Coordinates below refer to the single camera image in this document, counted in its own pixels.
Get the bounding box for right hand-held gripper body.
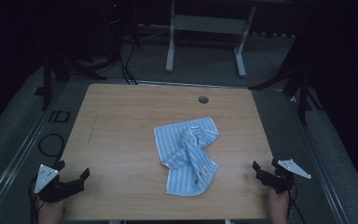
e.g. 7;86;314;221
256;159;312;195

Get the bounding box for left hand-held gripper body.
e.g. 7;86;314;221
33;163;86;203

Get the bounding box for blue white striped towel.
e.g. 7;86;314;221
153;116;220;198

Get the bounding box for person's right hand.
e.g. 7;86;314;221
267;188;293;224

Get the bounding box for person's left hand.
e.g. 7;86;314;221
37;198;66;224

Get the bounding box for black tripod stand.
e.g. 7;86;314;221
248;59;325;126
41;46;108;112

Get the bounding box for right hand-held gripper cable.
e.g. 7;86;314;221
286;182;308;224

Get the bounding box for hand-held gripper cable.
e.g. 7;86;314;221
27;182;46;224
286;182;308;224

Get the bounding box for black looped floor cable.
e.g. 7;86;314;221
37;133;66;159

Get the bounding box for left hand-held gripper cable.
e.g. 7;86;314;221
27;182;46;224

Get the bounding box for metal floor rail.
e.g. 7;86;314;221
0;81;76;224
283;90;352;224

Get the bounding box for black floor cables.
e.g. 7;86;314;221
117;39;139;86

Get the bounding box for white metal desk frame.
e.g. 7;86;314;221
165;0;257;78

